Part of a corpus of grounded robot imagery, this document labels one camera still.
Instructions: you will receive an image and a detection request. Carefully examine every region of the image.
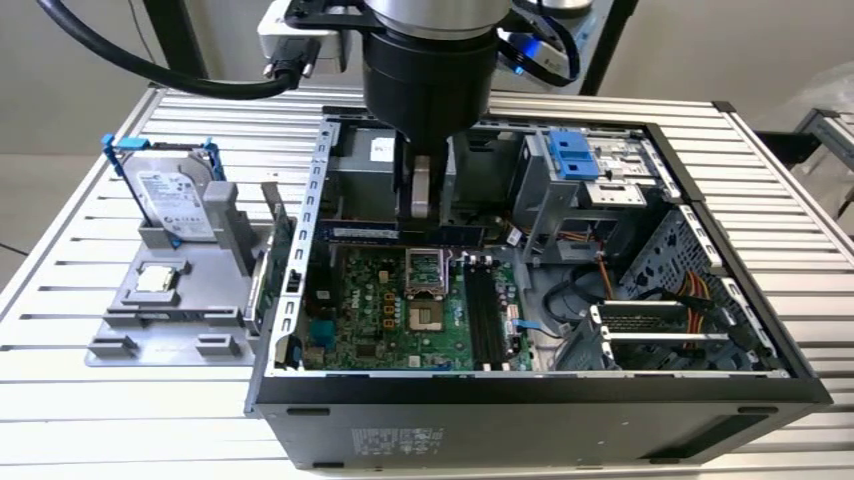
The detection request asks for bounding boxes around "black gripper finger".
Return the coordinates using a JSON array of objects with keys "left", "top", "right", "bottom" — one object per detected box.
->
[{"left": 392, "top": 132, "right": 455, "bottom": 236}]

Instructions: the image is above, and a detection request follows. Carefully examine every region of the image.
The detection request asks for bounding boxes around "RAM stick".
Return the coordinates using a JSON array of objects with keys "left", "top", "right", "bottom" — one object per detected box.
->
[
  {"left": 317, "top": 223, "right": 485, "bottom": 246},
  {"left": 105, "top": 309, "right": 241, "bottom": 324}
]

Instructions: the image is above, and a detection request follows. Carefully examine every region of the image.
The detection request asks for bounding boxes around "grey power supply unit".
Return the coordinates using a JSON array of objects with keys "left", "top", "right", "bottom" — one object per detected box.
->
[{"left": 329, "top": 127, "right": 461, "bottom": 226}]

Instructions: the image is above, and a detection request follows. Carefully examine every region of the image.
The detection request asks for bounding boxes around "metal socket cover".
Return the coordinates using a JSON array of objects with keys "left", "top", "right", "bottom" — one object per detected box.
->
[{"left": 404, "top": 245, "right": 447, "bottom": 297}]

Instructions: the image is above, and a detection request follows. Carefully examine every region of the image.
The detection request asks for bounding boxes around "grey metal drive cage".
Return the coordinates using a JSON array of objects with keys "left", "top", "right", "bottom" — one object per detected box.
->
[{"left": 512, "top": 127, "right": 682, "bottom": 261}]

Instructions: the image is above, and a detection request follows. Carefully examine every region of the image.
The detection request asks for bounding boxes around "graphics card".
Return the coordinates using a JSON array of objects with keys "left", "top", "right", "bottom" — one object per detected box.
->
[{"left": 243, "top": 171, "right": 299, "bottom": 337}]

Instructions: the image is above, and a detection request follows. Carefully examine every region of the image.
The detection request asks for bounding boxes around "blue plastic drive latch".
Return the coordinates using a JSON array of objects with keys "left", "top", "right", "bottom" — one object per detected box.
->
[{"left": 544, "top": 128, "right": 596, "bottom": 181}]

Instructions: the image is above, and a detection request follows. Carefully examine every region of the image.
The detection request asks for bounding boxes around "CPU socket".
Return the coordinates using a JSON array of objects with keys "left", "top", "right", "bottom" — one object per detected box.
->
[{"left": 407, "top": 298, "right": 447, "bottom": 334}]

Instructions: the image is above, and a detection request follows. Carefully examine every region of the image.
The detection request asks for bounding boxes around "green motherboard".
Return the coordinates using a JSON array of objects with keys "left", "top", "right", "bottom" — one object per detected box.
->
[{"left": 299, "top": 244, "right": 539, "bottom": 372}]

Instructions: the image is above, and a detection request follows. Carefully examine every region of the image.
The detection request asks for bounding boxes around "hard disk in blue carrier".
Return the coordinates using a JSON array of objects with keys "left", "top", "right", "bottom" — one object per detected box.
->
[{"left": 102, "top": 132, "right": 228, "bottom": 246}]

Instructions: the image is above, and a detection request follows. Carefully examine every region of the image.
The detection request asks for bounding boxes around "grey parts rack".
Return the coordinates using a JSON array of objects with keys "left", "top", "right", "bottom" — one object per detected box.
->
[{"left": 82, "top": 179, "right": 279, "bottom": 369}]

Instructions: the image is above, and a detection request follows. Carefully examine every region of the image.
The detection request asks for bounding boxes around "silver CPU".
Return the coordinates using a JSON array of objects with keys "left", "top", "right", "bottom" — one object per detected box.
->
[{"left": 136, "top": 264, "right": 179, "bottom": 291}]

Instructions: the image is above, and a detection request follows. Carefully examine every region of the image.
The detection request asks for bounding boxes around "metal disk bay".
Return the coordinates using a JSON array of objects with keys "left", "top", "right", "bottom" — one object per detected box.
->
[{"left": 552, "top": 297, "right": 735, "bottom": 374}]

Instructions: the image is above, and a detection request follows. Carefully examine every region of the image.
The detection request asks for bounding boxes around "black PC case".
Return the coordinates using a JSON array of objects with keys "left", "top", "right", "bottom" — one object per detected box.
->
[{"left": 243, "top": 102, "right": 835, "bottom": 471}]

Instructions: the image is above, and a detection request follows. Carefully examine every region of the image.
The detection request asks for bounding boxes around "silver wrist camera black plug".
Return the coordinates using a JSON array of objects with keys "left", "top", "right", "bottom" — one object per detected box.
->
[{"left": 256, "top": 12, "right": 349, "bottom": 74}]

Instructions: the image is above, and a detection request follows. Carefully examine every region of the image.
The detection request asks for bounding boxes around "thin black cable blue plug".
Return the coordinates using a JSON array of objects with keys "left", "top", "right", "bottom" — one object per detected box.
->
[{"left": 496, "top": 0, "right": 586, "bottom": 86}]

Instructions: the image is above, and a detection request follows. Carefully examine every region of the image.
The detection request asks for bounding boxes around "silver wrist camera blue plug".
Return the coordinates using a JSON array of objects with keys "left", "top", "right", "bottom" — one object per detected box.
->
[{"left": 496, "top": 29, "right": 582, "bottom": 94}]

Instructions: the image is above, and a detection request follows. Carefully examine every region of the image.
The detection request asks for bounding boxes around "thick black cable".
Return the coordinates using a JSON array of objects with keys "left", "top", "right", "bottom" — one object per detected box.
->
[{"left": 36, "top": 0, "right": 321, "bottom": 101}]

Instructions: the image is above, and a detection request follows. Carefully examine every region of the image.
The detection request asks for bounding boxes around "black frame post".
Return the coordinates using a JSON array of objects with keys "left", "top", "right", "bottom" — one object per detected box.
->
[
  {"left": 578, "top": 0, "right": 639, "bottom": 97},
  {"left": 143, "top": 0, "right": 209, "bottom": 81}
]

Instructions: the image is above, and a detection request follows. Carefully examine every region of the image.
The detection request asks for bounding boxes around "thin orange wire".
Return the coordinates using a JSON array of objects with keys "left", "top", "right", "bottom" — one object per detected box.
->
[{"left": 596, "top": 252, "right": 616, "bottom": 302}]

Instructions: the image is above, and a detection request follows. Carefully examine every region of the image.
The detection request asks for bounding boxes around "orange yellow wire bundle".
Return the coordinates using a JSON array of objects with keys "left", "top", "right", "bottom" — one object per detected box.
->
[{"left": 672, "top": 272, "right": 712, "bottom": 336}]

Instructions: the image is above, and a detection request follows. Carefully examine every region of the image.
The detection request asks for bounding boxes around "grey metal frame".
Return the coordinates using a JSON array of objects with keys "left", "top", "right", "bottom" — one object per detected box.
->
[{"left": 791, "top": 107, "right": 854, "bottom": 174}]

